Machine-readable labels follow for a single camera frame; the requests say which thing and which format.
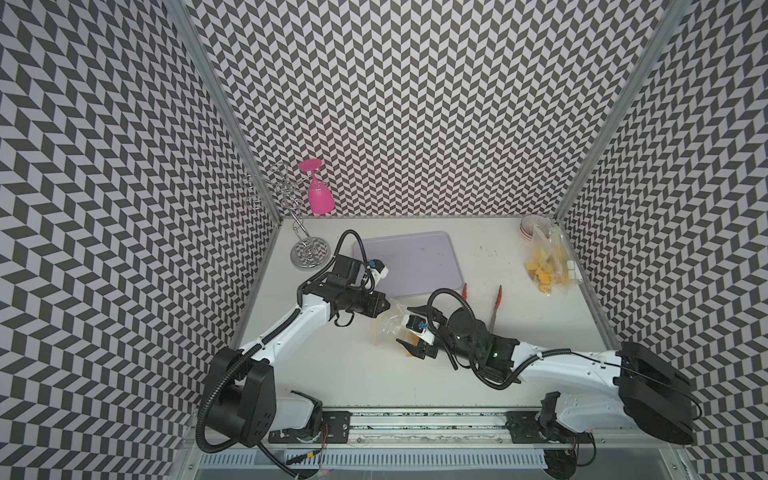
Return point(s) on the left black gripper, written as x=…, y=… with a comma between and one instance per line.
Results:
x=373, y=310

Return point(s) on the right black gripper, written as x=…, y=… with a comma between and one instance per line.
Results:
x=421, y=351

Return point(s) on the clear bag with cookies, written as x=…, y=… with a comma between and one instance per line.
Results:
x=390, y=325

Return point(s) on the red metal tongs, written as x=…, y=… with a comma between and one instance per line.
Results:
x=498, y=300

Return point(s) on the clear resealable bag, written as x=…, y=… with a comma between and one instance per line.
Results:
x=570, y=271
x=546, y=265

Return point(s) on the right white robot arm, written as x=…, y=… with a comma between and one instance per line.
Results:
x=628, y=388

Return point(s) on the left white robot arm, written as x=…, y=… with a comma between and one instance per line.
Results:
x=241, y=403

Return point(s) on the lavender plastic tray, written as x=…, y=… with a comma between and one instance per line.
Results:
x=417, y=263

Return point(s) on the pink plastic wine glass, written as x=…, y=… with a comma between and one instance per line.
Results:
x=320, y=197

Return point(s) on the small pink stacked bowls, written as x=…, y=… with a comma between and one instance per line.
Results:
x=530, y=223

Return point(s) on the aluminium mounting rail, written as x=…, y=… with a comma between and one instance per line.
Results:
x=472, y=425

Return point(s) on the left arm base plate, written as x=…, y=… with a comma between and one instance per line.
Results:
x=331, y=427

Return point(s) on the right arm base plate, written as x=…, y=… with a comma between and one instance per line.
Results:
x=527, y=427

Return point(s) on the metal wire glass rack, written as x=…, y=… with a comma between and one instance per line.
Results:
x=309, y=252

